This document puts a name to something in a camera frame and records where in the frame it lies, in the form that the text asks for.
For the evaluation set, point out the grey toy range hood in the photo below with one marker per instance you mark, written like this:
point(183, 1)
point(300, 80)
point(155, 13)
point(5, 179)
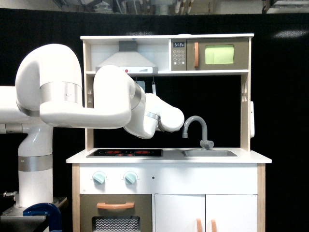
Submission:
point(130, 60)

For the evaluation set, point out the toy pizza cutter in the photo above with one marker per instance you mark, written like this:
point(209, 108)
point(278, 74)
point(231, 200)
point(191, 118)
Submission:
point(153, 88)

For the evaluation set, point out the toy microwave with green window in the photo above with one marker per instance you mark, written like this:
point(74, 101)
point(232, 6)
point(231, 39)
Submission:
point(214, 54)

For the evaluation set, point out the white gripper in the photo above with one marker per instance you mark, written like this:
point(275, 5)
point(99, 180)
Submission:
point(163, 129)

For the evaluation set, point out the toy cleaver knife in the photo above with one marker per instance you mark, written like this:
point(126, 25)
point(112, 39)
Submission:
point(141, 84)

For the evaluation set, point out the right orange cabinet handle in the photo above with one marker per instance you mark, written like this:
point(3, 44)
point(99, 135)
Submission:
point(213, 226)

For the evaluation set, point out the left white cabinet door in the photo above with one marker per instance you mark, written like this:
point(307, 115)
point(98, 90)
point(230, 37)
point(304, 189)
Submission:
point(178, 212)

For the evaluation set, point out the grey toy faucet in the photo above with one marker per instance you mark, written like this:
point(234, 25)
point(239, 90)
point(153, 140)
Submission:
point(204, 143)

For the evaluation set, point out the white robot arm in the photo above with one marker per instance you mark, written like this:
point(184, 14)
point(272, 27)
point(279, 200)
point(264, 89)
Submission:
point(48, 94)

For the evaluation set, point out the left mint stove knob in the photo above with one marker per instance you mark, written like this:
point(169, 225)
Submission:
point(99, 178)

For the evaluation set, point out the orange oven handle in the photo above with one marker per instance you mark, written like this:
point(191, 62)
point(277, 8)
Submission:
point(115, 206)

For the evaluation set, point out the toy oven door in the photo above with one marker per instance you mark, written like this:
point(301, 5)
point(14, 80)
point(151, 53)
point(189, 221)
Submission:
point(137, 219)

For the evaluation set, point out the white cabinet door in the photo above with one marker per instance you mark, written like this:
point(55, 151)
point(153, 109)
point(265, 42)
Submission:
point(178, 212)
point(232, 213)

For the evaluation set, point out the white object on kitchen side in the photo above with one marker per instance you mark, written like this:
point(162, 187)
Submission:
point(252, 123)

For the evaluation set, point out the grey toy sink basin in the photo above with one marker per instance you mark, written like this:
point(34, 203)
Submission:
point(208, 153)

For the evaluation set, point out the black toy stovetop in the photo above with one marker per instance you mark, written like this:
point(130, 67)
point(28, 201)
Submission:
point(130, 152)

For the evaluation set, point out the right white cabinet door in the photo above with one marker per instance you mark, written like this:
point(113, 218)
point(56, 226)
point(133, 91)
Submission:
point(232, 213)

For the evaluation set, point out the mint stove knob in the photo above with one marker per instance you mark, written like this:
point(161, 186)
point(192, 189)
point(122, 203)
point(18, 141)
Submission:
point(99, 178)
point(130, 178)

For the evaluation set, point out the right mint stove knob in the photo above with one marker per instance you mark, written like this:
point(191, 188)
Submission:
point(130, 178)

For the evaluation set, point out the left orange cabinet handle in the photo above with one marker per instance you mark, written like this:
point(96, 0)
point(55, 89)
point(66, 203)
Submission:
point(199, 225)

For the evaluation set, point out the orange cabinet handle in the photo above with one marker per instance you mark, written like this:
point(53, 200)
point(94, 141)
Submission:
point(213, 226)
point(199, 225)

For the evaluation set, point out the white wooden toy kitchen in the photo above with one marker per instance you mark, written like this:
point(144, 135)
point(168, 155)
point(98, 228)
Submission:
point(172, 173)

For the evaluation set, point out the blue clamp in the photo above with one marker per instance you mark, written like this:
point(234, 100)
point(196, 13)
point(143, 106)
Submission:
point(49, 210)

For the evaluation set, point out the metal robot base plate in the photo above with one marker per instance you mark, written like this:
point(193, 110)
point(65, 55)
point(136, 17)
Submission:
point(12, 219)

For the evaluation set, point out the orange microwave handle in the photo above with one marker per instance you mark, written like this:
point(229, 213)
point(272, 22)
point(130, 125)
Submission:
point(196, 50)

